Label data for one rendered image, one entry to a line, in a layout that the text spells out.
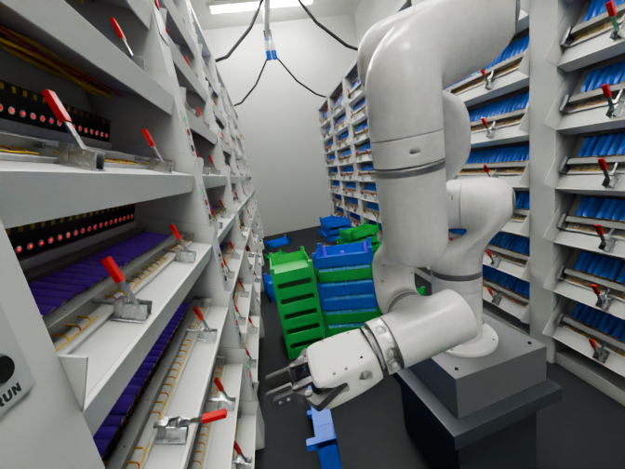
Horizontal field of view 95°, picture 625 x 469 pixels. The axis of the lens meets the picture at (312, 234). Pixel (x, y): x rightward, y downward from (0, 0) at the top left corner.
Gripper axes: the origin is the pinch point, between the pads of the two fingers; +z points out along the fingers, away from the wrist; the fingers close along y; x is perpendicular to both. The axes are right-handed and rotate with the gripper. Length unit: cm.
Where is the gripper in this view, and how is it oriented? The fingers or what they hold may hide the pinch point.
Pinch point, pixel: (281, 388)
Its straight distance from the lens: 50.4
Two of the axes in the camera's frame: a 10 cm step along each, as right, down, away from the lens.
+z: -9.3, 3.5, -0.9
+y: -1.7, -1.9, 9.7
